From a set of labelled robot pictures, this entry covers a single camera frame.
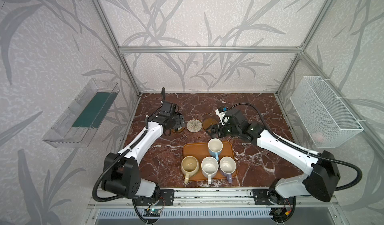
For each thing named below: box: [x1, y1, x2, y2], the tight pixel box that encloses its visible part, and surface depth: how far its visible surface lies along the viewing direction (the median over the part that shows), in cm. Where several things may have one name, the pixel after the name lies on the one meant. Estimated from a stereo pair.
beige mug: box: [181, 155, 200, 185], surface depth 78 cm
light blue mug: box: [208, 138, 224, 161], surface depth 84 cm
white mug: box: [201, 156, 219, 185], surface depth 77 cm
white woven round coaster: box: [186, 119, 203, 133], surface depth 104 cm
